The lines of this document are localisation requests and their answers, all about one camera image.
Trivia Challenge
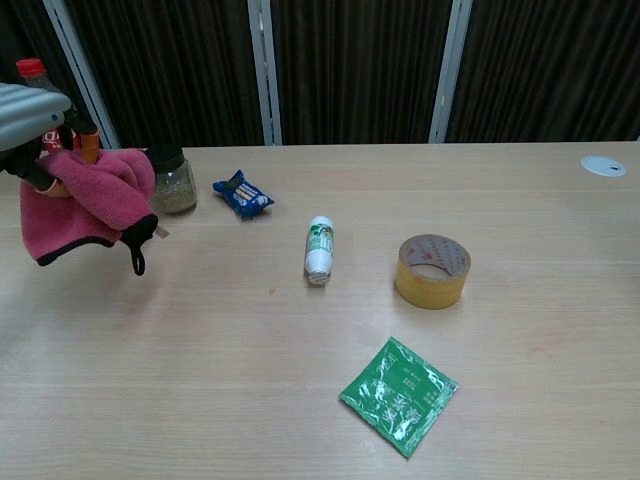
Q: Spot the brown packing tape roll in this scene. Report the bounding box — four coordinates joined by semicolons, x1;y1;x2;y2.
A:
394;233;473;310

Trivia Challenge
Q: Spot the glass jar with black lid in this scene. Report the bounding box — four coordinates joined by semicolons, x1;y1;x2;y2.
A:
148;144;198;215

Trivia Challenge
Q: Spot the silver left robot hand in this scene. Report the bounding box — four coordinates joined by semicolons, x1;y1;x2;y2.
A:
0;82;100;198

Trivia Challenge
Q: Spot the green foil sachet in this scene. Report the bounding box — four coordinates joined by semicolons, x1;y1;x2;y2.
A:
338;336;460;458

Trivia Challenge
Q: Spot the grey partition post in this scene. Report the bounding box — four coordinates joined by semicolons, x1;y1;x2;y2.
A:
428;0;474;144
42;0;122;150
246;0;284;147

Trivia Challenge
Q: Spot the white round cable grommet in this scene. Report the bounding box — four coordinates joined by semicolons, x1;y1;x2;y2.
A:
580;154;628;178

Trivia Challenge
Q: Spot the small white bottle green label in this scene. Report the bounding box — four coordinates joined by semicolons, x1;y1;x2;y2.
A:
303;215;335;287

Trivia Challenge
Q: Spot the cola bottle with red cap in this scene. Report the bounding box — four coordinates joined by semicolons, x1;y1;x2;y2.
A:
14;57;77;154

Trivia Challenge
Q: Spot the pink cloth with black trim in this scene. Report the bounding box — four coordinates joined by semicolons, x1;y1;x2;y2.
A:
19;148;160;277

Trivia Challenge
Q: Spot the blue snack packet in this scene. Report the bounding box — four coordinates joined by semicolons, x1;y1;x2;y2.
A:
212;169;275;220

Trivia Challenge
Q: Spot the black fabric partition panel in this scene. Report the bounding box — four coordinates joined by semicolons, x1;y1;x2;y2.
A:
446;0;640;144
0;0;101;151
64;0;265;149
269;0;454;146

